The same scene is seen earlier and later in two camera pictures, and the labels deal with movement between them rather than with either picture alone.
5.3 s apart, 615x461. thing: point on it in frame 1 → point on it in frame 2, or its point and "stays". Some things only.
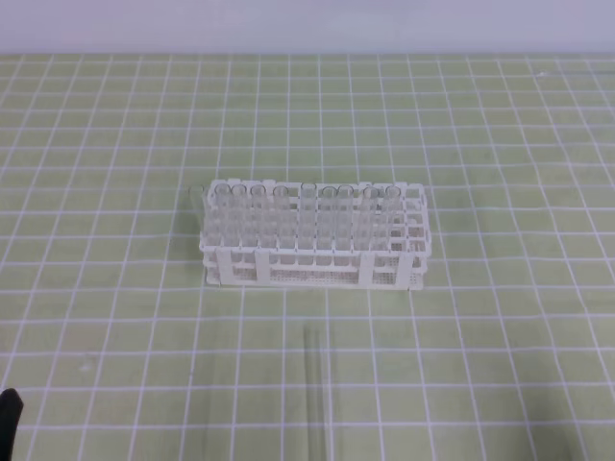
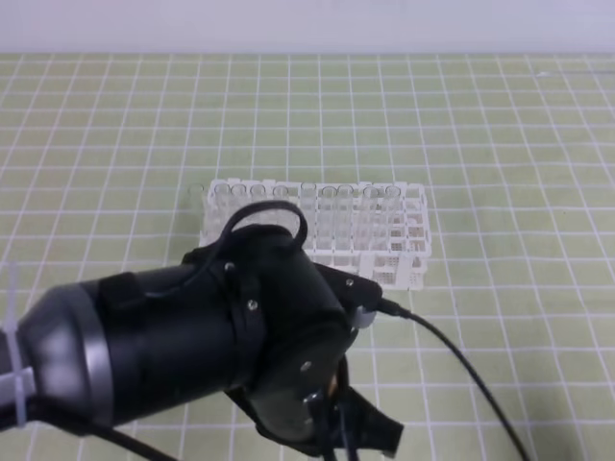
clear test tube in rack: x=328 y=220 stays
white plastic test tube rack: x=282 y=233 stays
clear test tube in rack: x=222 y=206 stays
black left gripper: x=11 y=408 → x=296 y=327
